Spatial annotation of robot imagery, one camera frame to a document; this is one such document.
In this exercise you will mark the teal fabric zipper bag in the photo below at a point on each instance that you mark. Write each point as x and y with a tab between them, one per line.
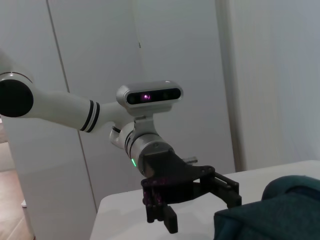
275	217

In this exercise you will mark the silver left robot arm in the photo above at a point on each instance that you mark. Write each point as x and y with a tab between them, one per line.
70	110

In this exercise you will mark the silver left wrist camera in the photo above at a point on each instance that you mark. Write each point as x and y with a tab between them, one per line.
150	97

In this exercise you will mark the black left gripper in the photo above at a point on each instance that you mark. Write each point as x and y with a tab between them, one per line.
170	175

